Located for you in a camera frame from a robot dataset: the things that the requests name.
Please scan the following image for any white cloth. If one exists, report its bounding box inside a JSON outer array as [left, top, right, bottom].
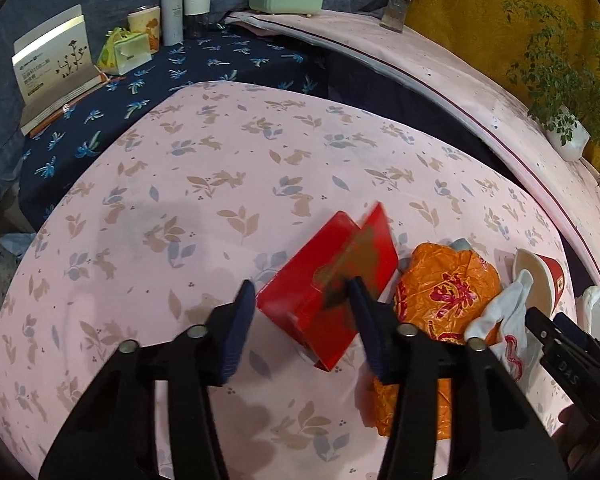
[[464, 270, 535, 392]]

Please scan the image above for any orange plastic bag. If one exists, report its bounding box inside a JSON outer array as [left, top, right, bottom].
[[370, 243, 502, 440]]

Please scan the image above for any red gift box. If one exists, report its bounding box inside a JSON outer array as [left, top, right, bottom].
[[257, 203, 399, 372]]

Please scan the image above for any white bag lined trash bin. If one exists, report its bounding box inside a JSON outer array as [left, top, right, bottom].
[[576, 286, 600, 341]]

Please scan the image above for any pink rabbit print tablecloth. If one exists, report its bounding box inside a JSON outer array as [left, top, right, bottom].
[[0, 81, 574, 479]]

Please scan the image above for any navy floral cloth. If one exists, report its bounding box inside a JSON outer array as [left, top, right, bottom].
[[18, 26, 327, 230]]

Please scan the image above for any pink dotted bed sheet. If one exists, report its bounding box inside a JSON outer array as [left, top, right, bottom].
[[227, 10, 600, 286]]

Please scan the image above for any green plant in white pot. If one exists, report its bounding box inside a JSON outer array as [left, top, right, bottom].
[[503, 0, 600, 147]]

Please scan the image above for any small green yellow box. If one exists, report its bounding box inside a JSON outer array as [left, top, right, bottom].
[[97, 27, 152, 76]]

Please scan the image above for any white floral card box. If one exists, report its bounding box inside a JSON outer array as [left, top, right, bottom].
[[12, 4, 108, 136]]

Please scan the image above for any cream patterned cup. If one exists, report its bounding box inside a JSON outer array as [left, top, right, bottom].
[[128, 6, 161, 53]]

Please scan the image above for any tall white bottle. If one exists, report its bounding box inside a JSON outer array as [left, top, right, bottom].
[[160, 0, 183, 47]]

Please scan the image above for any white cylindrical jar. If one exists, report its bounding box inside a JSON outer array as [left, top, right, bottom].
[[183, 0, 211, 38]]

